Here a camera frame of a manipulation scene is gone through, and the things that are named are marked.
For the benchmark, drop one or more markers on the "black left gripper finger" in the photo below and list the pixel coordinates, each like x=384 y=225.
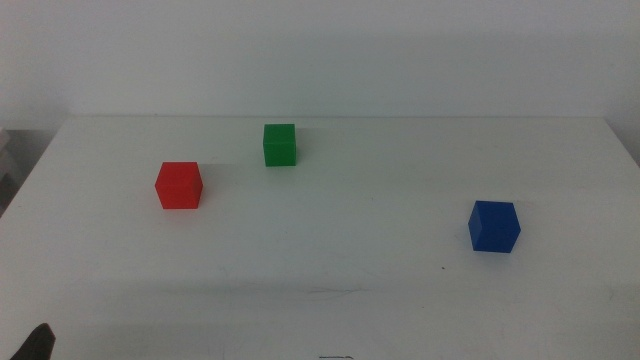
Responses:
x=37 y=345

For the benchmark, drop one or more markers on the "blue cube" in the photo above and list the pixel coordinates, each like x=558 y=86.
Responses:
x=495 y=227

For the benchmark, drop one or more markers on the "red cube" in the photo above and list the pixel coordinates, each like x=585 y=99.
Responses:
x=177 y=187

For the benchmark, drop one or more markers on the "green cube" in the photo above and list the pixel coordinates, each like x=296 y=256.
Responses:
x=279 y=147

